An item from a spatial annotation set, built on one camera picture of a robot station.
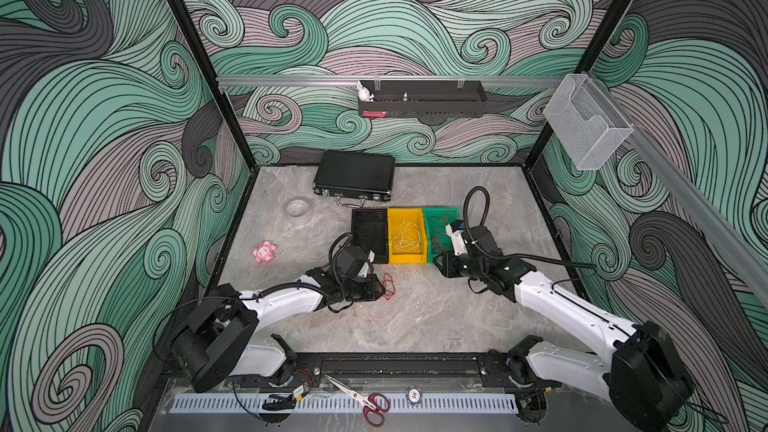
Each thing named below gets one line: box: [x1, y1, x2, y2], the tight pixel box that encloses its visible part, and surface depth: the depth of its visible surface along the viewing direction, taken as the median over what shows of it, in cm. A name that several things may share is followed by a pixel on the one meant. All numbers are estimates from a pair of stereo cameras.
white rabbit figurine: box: [356, 80, 374, 102], surface depth 87 cm
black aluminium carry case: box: [313, 151, 396, 209], surface depth 113 cm
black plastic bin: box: [351, 208, 388, 264], surface depth 100 cm
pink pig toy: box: [252, 240, 277, 263], surface depth 94 cm
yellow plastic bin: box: [387, 208, 427, 265], surface depth 97 cm
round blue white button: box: [406, 386, 423, 405], surface depth 71 cm
